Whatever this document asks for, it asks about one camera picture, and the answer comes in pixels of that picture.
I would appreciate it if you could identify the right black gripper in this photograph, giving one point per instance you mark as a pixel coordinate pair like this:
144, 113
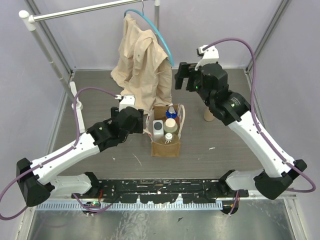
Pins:
183, 71

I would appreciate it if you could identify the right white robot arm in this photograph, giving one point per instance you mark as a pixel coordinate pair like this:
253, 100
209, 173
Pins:
276, 176

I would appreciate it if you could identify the beige shirt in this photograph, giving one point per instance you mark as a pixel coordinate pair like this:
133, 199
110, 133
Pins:
143, 68

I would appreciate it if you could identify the beige pink bottle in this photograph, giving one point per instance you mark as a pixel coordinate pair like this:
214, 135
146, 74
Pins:
208, 116

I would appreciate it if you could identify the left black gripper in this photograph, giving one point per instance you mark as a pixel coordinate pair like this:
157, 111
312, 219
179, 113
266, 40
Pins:
139, 121

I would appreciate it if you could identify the blue cap bottle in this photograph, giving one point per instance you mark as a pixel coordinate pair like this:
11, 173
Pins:
171, 113

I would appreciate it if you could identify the brown canvas bag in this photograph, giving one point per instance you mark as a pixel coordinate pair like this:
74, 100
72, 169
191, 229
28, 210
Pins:
158, 113

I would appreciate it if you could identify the blue clothes hanger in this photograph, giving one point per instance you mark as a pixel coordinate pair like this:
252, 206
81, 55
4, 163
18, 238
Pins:
154, 26

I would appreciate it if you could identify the white clothes rack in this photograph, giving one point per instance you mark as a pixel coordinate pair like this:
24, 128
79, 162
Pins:
30, 21

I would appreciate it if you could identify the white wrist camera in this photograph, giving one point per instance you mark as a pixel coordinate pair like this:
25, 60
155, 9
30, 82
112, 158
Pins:
127, 100
208, 56

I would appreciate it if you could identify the white bottle black cap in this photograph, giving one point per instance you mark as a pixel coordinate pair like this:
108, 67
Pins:
157, 130

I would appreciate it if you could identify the aluminium front rail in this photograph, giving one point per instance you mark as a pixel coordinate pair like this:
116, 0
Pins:
36, 193

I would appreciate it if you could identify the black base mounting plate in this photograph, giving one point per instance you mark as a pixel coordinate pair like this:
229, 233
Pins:
159, 191

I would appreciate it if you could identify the clear bottle white cap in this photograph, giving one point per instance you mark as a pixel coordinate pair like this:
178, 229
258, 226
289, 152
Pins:
169, 139

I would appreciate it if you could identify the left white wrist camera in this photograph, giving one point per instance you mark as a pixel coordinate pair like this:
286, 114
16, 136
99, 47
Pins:
127, 100

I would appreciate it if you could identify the green bottle beige cap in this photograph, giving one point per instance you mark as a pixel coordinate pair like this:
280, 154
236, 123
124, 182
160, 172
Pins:
170, 126

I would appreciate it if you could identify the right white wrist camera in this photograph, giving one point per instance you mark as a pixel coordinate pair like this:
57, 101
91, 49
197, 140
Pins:
208, 56

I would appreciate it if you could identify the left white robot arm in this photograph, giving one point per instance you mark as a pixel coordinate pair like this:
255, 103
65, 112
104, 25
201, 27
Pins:
41, 177

